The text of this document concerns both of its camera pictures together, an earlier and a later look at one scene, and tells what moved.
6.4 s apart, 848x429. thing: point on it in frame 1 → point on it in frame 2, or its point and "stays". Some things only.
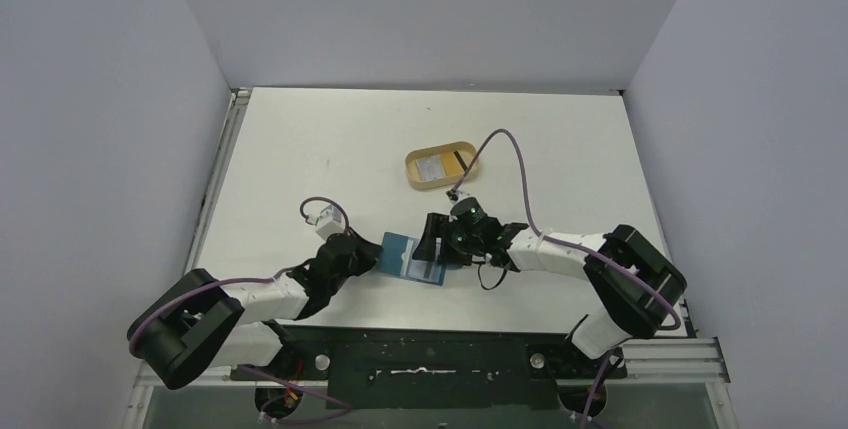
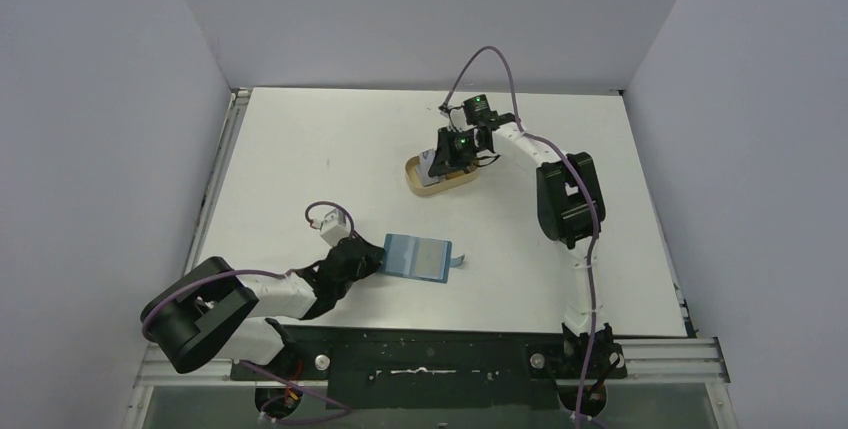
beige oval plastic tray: (434, 168) stays
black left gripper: (368, 252) stays
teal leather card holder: (397, 257) stays
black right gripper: (433, 240) → (451, 163)
